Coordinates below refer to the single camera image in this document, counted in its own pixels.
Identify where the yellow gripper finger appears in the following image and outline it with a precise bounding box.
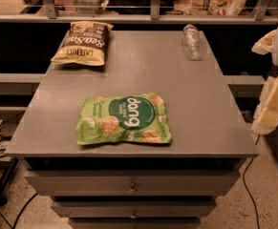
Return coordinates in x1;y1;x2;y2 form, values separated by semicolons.
251;30;276;55
252;76;278;135

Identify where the clear plastic water bottle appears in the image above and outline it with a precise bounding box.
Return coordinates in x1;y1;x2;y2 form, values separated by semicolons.
182;24;203;60

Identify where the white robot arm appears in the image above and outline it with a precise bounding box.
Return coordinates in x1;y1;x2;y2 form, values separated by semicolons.
252;28;278;135

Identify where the green dang chip bag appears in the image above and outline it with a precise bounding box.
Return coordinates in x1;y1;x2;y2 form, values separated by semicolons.
76;93;172;145

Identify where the black bag background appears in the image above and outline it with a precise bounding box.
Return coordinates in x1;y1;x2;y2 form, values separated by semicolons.
106;0;176;14

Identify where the brown chip bag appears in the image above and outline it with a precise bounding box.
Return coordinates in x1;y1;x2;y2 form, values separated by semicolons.
51;21;113;66

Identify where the grey drawer cabinet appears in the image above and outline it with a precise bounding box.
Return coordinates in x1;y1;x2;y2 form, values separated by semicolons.
7;31;258;229

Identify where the top drawer knob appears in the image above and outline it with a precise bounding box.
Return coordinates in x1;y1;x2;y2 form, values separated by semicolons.
128;183;138;195

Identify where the drawer knob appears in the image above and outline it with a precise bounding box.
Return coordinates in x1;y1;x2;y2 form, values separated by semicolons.
128;183;138;195
129;210;138;219

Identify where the black cable right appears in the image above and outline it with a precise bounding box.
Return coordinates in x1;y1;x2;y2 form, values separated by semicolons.
242;134;262;229

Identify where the metal railing frame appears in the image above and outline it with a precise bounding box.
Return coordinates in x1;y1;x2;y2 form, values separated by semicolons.
0;0;278;25

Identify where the black cables left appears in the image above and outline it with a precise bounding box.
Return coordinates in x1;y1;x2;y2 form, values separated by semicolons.
0;112;39;229

